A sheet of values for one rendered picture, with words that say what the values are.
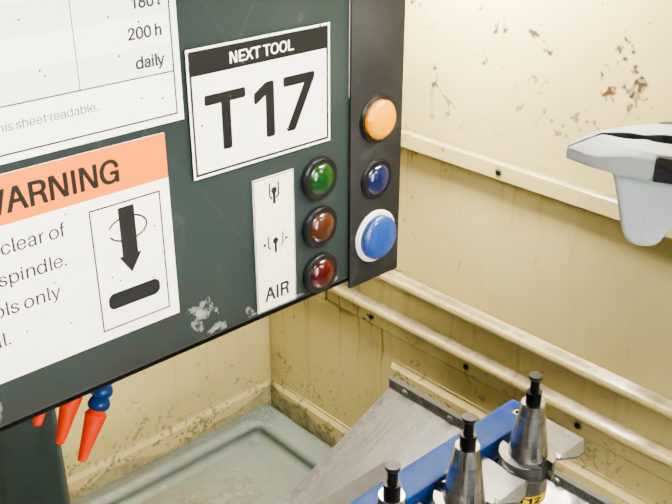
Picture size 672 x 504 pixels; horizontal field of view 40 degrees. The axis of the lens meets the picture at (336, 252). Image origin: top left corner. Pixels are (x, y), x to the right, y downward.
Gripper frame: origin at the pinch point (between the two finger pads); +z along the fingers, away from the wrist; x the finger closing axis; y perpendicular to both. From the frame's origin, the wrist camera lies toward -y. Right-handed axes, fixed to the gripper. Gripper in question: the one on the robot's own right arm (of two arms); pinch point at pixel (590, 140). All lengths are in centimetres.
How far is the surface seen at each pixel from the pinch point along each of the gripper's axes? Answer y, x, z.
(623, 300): 48, 72, -6
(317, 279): 9.2, -4.6, 15.2
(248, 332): 88, 109, 70
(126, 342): 8.6, -15.7, 22.4
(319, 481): 95, 74, 42
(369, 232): 7.2, -0.9, 12.9
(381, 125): 0.2, -0.2, 12.5
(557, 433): 49, 38, 0
